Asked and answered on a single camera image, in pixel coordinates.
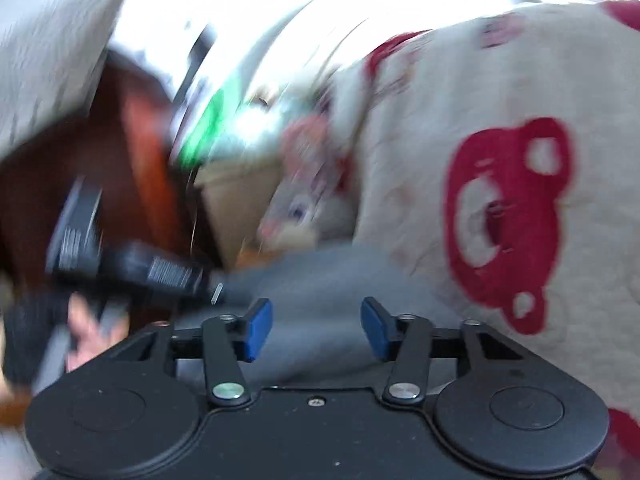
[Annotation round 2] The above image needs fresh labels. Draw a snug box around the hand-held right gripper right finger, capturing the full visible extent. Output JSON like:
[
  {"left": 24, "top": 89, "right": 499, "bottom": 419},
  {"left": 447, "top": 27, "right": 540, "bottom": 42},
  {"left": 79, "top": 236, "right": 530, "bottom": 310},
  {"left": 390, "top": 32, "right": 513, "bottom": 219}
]
[{"left": 361, "top": 297, "right": 526, "bottom": 404}]

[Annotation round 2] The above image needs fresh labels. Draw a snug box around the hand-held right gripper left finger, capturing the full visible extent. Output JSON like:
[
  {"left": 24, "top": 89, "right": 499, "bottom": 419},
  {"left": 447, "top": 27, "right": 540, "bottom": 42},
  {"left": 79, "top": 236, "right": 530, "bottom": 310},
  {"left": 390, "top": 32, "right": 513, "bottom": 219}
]
[{"left": 112, "top": 298, "right": 273, "bottom": 407}]

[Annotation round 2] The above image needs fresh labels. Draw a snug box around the grey sweatshirt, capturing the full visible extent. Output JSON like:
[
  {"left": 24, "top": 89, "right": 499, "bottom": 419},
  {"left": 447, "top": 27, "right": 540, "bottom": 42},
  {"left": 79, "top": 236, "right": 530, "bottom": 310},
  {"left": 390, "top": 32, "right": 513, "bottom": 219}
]
[{"left": 220, "top": 242, "right": 453, "bottom": 391}]

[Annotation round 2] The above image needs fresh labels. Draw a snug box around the person's left forearm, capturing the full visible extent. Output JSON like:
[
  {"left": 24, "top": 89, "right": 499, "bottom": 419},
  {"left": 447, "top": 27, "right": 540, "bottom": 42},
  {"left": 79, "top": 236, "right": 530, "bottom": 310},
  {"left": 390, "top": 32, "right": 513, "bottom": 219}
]
[{"left": 0, "top": 292, "right": 71, "bottom": 406}]

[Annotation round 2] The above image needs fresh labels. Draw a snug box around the person's left hand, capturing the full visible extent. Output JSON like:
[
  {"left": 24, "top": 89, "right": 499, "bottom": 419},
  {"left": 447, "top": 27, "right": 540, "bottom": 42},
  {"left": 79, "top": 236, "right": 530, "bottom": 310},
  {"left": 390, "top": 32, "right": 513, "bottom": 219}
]
[{"left": 65, "top": 292, "right": 128, "bottom": 373}]

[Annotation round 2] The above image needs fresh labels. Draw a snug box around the wooden drawer chest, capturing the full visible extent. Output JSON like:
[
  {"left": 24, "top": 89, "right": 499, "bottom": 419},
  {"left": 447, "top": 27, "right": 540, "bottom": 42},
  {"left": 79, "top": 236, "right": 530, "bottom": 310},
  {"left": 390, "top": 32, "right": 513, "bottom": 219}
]
[{"left": 0, "top": 57, "right": 211, "bottom": 321}]

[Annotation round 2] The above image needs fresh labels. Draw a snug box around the cardboard box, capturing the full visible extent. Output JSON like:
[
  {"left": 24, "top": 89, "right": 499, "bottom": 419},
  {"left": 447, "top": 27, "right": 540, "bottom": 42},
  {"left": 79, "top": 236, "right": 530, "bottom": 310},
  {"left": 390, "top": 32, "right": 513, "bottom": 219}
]
[{"left": 194, "top": 160, "right": 286, "bottom": 268}]

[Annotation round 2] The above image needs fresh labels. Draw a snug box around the plush toy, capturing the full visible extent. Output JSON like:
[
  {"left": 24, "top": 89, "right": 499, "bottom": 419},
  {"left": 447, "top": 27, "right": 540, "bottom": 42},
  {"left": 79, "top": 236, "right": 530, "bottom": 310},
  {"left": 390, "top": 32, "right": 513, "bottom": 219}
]
[{"left": 257, "top": 105, "right": 363, "bottom": 251}]

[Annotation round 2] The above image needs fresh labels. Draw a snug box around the green item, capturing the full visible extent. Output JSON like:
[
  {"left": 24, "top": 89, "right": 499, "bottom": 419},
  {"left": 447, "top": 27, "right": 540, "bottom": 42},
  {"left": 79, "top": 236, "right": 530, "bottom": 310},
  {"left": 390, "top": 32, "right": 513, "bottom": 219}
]
[{"left": 177, "top": 85, "right": 228, "bottom": 168}]

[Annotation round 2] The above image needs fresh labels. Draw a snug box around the bear printed blanket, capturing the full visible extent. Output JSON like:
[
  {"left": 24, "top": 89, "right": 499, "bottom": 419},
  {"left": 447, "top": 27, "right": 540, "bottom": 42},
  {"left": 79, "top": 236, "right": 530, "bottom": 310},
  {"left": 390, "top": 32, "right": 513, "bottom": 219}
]
[{"left": 320, "top": 0, "right": 640, "bottom": 466}]

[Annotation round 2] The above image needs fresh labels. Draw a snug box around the white textured cloth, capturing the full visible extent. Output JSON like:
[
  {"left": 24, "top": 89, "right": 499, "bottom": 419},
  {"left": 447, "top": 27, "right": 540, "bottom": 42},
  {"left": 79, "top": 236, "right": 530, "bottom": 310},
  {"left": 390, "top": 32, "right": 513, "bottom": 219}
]
[{"left": 0, "top": 0, "right": 148, "bottom": 158}]

